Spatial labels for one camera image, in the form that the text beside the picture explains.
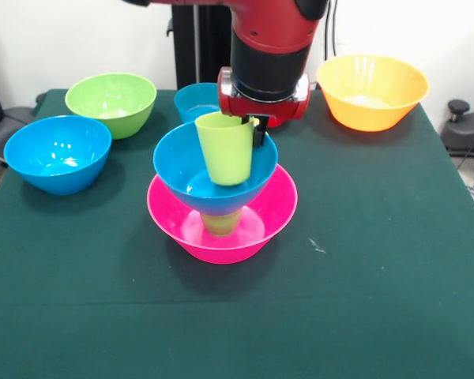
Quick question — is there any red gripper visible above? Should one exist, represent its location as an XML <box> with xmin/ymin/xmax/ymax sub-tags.
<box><xmin>216</xmin><ymin>66</ymin><xmax>312</xmax><ymax>149</ymax></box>

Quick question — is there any light green plastic cup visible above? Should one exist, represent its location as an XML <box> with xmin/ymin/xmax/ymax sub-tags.
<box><xmin>194</xmin><ymin>111</ymin><xmax>256</xmax><ymax>187</ymax></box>

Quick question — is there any large blue plastic bowl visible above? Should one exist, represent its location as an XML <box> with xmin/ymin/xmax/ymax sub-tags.
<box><xmin>152</xmin><ymin>118</ymin><xmax>280</xmax><ymax>217</ymax></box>
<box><xmin>2</xmin><ymin>114</ymin><xmax>112</xmax><ymax>197</ymax></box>

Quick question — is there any pink plastic bowl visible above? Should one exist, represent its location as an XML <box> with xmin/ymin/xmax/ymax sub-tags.
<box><xmin>146</xmin><ymin>163</ymin><xmax>299</xmax><ymax>265</ymax></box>

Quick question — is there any stepped green plastic cup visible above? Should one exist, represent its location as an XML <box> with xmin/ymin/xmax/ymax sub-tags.
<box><xmin>201</xmin><ymin>208</ymin><xmax>243</xmax><ymax>238</ymax></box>

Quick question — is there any orange plastic bowl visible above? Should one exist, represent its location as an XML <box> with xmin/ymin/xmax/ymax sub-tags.
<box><xmin>316</xmin><ymin>54</ymin><xmax>431</xmax><ymax>133</ymax></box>

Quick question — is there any small blue plastic bowl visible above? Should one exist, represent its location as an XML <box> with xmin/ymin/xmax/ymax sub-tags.
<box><xmin>174</xmin><ymin>82</ymin><xmax>222</xmax><ymax>124</ymax></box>

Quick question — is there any green plastic bowl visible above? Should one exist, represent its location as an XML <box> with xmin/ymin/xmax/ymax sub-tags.
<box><xmin>64</xmin><ymin>72</ymin><xmax>158</xmax><ymax>140</ymax></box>

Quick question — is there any dark green table cloth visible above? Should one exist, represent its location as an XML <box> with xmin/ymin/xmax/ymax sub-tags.
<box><xmin>0</xmin><ymin>88</ymin><xmax>474</xmax><ymax>379</ymax></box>

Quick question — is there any black knob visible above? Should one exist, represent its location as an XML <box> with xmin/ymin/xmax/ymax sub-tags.
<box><xmin>448</xmin><ymin>99</ymin><xmax>470</xmax><ymax>123</ymax></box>

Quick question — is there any grey stand base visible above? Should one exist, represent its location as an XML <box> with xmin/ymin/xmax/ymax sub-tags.
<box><xmin>442</xmin><ymin>112</ymin><xmax>474</xmax><ymax>159</ymax></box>

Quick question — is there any black hanging cable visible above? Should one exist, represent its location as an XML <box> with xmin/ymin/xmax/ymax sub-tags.
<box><xmin>324</xmin><ymin>0</ymin><xmax>340</xmax><ymax>60</ymax></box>

